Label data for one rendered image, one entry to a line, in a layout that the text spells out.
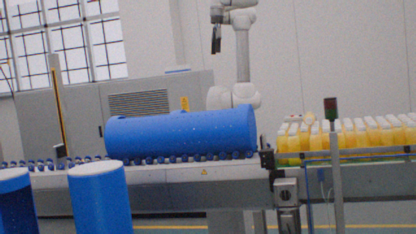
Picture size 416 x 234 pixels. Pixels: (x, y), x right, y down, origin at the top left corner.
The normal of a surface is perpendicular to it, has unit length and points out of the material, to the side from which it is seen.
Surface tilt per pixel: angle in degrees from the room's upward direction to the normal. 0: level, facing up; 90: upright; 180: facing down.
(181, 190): 110
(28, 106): 90
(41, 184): 70
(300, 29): 90
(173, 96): 90
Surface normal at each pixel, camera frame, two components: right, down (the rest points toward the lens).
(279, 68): -0.29, 0.15
